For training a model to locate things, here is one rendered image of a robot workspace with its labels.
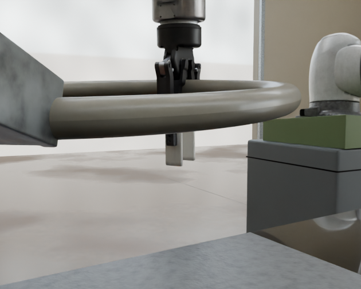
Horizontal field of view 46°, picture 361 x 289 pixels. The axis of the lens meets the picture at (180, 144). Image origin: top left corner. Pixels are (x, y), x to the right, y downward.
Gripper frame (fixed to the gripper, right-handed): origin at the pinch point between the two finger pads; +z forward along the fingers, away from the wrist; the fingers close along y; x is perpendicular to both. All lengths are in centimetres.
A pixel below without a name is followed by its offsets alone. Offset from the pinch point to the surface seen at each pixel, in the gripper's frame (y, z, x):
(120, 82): 3.3, -10.7, -9.9
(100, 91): 5.3, -9.3, -12.6
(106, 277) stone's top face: 50, -2, 20
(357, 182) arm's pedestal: -58, 18, 26
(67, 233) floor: -163, 100, -170
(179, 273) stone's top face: 48, -2, 23
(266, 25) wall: -551, -79, -129
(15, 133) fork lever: 47.7, -8.7, 12.0
